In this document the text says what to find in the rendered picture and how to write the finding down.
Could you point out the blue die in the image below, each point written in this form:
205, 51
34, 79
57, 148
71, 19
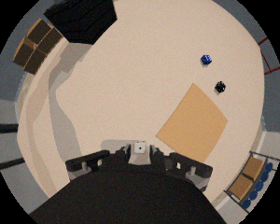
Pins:
206, 59

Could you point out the white die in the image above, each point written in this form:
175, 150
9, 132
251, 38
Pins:
140, 146

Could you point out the black die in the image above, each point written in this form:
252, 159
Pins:
220, 87

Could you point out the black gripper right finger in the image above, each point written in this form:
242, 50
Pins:
199, 173

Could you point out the tan flat mat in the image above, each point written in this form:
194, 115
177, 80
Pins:
195, 126

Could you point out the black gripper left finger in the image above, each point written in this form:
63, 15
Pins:
89, 163

